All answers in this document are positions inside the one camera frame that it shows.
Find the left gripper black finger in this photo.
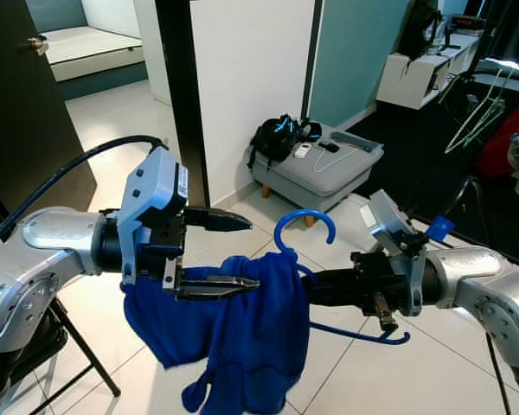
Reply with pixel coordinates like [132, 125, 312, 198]
[175, 275, 261, 301]
[185, 207, 253, 233]

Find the blue mesh garment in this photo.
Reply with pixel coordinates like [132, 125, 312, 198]
[121, 251, 312, 415]

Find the blue plastic hanger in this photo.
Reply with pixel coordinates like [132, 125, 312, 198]
[272, 209, 413, 347]

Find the black backpack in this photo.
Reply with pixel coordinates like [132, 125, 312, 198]
[247, 112, 323, 171]

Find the grey fabric ottoman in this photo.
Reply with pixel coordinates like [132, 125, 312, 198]
[251, 125, 386, 215]

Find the black folding chair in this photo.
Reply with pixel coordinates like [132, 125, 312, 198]
[0, 294, 122, 415]

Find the dark wooden door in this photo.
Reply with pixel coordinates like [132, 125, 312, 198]
[0, 0, 98, 213]

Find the white shelf unit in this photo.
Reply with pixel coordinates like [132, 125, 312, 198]
[376, 30, 485, 111]

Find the white cushioned window bench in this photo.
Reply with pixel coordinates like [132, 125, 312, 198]
[39, 22, 150, 100]

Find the black metal clothes rack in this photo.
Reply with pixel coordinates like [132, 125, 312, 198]
[432, 52, 519, 269]

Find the dark window curtain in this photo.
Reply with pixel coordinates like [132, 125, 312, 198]
[480, 0, 519, 61]

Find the black digital clock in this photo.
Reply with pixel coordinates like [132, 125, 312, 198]
[450, 13, 485, 31]

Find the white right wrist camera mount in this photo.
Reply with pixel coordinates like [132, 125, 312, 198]
[363, 190, 429, 318]

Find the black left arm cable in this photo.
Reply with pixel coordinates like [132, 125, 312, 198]
[0, 134, 167, 256]

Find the black door frame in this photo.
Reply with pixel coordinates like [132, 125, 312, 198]
[154, 0, 213, 208]

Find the green wire hanger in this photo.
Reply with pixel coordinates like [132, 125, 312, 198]
[445, 69, 507, 155]

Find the white wire hanger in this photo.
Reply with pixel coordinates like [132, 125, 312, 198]
[454, 67, 513, 148]

